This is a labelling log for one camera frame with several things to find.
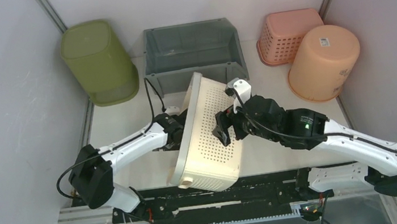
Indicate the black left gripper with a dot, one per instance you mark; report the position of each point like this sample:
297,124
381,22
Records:
172,147

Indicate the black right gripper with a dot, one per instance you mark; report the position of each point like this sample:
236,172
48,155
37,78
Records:
222,117

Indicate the cream perforated plastic basket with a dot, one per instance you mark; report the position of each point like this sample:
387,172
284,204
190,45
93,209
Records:
203,162

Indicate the pink perforated plastic basket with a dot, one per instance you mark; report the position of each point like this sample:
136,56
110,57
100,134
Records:
283,33

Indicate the green perforated waste bin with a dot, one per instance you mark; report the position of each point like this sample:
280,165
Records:
100,63

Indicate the orange plastic bucket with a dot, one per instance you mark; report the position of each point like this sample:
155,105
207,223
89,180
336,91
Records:
325,58

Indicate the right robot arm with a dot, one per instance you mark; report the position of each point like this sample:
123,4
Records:
373,161

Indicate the grey plastic storage bin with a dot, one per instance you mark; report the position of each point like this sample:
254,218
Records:
174,53

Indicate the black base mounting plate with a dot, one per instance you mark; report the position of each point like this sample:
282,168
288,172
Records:
251,197

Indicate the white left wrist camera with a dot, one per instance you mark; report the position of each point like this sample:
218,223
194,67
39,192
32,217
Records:
172,110

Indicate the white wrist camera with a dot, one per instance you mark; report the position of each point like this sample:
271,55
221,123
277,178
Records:
240,90
172,110

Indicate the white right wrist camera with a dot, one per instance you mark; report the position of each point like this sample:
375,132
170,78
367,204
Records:
240,90

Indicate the aluminium front rail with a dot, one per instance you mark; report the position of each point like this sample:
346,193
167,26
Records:
108,215

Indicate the left aluminium frame post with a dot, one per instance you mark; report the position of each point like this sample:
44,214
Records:
52,15

